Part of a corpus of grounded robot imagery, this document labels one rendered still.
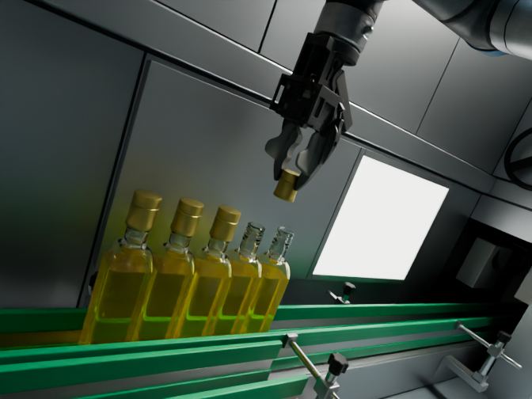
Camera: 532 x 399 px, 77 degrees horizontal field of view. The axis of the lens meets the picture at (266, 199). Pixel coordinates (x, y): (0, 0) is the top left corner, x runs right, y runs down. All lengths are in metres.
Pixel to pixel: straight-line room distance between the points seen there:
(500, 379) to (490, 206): 0.54
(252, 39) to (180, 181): 0.27
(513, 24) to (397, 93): 0.44
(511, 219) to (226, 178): 0.99
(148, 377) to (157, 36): 0.47
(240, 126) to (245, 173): 0.09
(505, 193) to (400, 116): 0.57
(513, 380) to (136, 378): 1.11
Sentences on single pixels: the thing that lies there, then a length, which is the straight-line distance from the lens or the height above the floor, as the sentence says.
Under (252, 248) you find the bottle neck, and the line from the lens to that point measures 0.53.
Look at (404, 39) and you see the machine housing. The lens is 0.86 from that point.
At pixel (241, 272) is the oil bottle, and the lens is 0.52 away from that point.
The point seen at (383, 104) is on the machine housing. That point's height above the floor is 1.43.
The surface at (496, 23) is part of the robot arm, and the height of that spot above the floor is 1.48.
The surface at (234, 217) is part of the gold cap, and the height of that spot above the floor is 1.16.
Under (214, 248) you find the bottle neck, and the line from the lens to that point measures 0.49.
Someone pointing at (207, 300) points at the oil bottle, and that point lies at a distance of 0.52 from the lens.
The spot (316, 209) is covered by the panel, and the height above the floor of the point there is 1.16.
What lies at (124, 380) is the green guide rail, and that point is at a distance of 0.52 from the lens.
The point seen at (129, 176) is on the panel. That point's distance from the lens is 0.56.
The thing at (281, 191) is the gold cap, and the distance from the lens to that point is 0.53.
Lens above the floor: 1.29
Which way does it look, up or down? 12 degrees down
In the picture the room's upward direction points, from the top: 21 degrees clockwise
